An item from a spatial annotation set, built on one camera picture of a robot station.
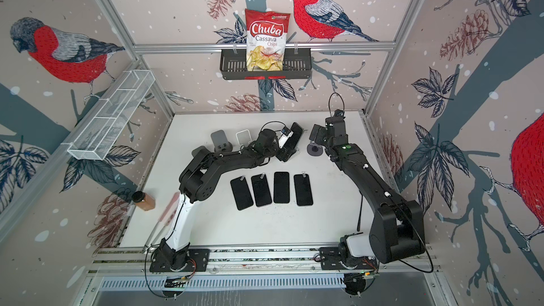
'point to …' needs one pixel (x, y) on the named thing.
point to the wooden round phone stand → (221, 143)
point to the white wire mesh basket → (96, 141)
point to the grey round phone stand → (314, 149)
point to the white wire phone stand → (245, 130)
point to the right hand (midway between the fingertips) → (322, 129)
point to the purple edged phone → (261, 193)
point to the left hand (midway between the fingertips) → (294, 142)
